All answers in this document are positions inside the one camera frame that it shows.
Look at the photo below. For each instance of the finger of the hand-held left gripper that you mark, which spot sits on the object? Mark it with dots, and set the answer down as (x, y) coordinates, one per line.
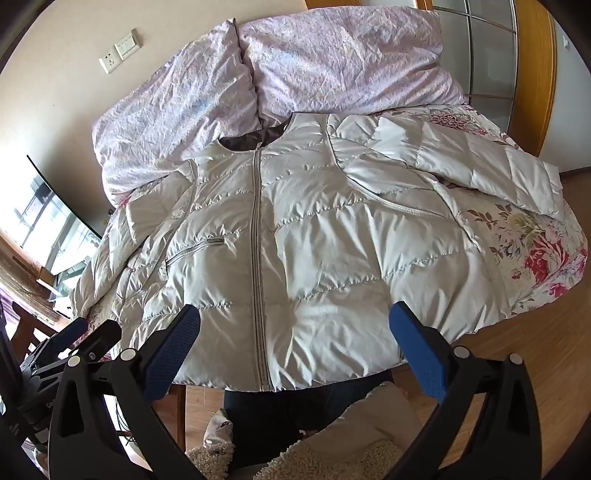
(74, 330)
(104, 334)

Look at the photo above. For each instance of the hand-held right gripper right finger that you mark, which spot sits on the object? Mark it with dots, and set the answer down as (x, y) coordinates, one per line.
(419, 356)

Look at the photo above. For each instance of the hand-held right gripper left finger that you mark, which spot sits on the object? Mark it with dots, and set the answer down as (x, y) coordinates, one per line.
(171, 351)

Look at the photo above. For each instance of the white puffer jacket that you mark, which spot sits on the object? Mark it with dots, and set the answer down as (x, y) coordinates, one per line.
(323, 254)

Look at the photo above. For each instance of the wooden television cabinet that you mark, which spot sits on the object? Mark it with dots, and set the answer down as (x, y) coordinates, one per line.
(21, 277)

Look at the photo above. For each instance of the beige fleece slippers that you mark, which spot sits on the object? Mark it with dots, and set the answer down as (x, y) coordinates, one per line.
(369, 443)

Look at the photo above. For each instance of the flat screen television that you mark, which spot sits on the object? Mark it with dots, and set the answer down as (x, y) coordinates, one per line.
(46, 217)

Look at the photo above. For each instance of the person's dark pants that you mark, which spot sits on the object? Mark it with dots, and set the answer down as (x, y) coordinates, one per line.
(272, 415)

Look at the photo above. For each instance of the floral bed sheet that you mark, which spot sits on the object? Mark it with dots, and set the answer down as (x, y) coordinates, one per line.
(531, 258)

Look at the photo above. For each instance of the wooden headboard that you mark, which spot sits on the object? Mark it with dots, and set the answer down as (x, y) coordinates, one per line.
(531, 69)

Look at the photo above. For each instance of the pink patterned duvet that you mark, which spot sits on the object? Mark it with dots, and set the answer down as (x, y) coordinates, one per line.
(323, 60)

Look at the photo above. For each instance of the frosted glass door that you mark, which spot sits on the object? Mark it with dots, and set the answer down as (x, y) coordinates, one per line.
(489, 46)

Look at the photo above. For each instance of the white wall socket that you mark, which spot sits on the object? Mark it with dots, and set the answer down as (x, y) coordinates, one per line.
(110, 60)

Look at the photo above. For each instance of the white wall switch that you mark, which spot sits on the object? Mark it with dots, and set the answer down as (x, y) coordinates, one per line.
(127, 44)

